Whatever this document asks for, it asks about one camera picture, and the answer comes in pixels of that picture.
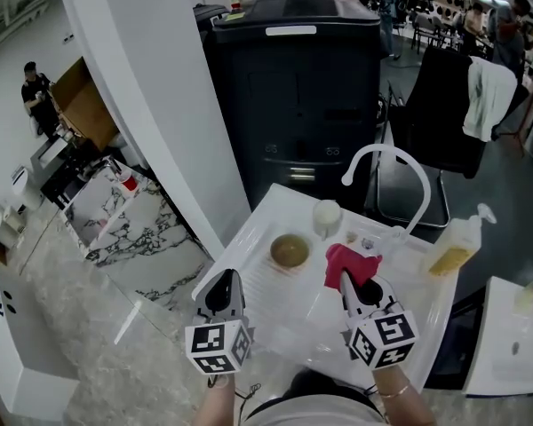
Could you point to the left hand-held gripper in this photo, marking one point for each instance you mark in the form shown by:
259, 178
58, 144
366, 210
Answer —
213, 346

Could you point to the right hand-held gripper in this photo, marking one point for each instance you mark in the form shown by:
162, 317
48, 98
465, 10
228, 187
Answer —
384, 337

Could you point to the red cloth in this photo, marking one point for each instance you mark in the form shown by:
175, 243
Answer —
353, 262

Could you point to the olive brown bowl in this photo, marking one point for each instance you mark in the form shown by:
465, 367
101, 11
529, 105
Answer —
289, 251

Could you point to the person's right forearm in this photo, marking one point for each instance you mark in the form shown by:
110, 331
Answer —
404, 404

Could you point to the person's left forearm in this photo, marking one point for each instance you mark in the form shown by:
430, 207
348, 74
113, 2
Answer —
215, 399

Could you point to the small clear sink knob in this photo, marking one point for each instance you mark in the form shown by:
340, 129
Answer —
367, 243

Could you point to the small brown sink knob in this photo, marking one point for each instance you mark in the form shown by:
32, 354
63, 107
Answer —
351, 237

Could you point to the white plastic sink unit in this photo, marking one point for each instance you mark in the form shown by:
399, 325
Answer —
302, 309

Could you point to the translucent white cup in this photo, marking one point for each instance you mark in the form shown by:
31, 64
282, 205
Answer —
326, 218

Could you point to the yellow soap pump bottle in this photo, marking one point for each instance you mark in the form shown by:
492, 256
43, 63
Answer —
455, 249

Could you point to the marble patterned counter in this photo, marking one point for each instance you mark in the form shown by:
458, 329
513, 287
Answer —
133, 233

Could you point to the person's beige shirt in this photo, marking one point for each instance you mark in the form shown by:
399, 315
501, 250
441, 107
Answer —
315, 408

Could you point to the white curved faucet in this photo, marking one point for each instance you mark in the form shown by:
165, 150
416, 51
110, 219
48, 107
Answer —
419, 180

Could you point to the red paper cup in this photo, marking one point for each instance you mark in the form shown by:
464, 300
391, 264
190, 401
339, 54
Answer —
129, 182

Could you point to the white side table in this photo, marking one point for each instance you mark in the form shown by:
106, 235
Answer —
511, 353

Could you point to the clear cup with straw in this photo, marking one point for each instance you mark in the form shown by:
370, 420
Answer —
527, 297

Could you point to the black office chair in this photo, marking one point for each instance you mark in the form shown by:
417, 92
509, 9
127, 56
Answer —
435, 118

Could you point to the large black cabinet machine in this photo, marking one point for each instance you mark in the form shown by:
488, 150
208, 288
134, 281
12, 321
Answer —
293, 104

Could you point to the white reception counter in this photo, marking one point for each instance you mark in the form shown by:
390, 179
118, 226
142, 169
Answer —
22, 353

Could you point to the white waste bin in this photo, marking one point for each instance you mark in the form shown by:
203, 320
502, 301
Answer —
26, 189

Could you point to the white garment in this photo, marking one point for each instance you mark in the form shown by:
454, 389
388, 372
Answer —
488, 96

